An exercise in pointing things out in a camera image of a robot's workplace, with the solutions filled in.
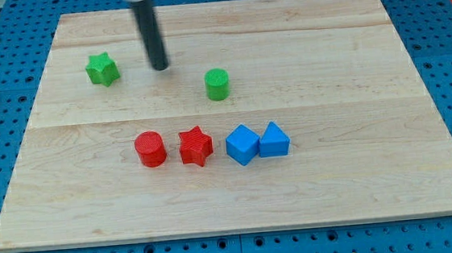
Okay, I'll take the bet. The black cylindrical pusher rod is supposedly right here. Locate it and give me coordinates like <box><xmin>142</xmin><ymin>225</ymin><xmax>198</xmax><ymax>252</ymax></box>
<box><xmin>131</xmin><ymin>0</ymin><xmax>169</xmax><ymax>71</ymax></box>

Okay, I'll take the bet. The green star block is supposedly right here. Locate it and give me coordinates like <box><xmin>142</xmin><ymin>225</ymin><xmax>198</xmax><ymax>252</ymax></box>
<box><xmin>85</xmin><ymin>52</ymin><xmax>121</xmax><ymax>87</ymax></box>

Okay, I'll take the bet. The red star block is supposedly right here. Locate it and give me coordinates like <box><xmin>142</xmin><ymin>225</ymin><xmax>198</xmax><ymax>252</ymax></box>
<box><xmin>178</xmin><ymin>126</ymin><xmax>214</xmax><ymax>167</ymax></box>

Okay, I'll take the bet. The green cylinder block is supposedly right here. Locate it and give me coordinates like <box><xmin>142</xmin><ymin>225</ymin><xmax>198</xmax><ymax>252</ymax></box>
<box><xmin>204</xmin><ymin>68</ymin><xmax>230</xmax><ymax>102</ymax></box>

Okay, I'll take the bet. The red cylinder block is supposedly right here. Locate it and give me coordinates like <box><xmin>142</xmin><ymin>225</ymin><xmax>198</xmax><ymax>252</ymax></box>
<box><xmin>135</xmin><ymin>131</ymin><xmax>167</xmax><ymax>168</ymax></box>

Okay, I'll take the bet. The blue cube block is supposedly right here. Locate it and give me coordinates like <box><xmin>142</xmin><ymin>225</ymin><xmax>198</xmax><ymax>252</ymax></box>
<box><xmin>226</xmin><ymin>124</ymin><xmax>260</xmax><ymax>166</ymax></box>

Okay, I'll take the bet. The light wooden board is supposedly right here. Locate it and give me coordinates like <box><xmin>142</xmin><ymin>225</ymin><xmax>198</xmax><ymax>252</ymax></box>
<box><xmin>0</xmin><ymin>0</ymin><xmax>452</xmax><ymax>253</ymax></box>

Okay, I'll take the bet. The blue triangle block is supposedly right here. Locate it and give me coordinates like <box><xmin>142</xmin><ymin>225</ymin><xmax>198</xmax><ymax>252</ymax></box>
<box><xmin>259</xmin><ymin>121</ymin><xmax>291</xmax><ymax>158</ymax></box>

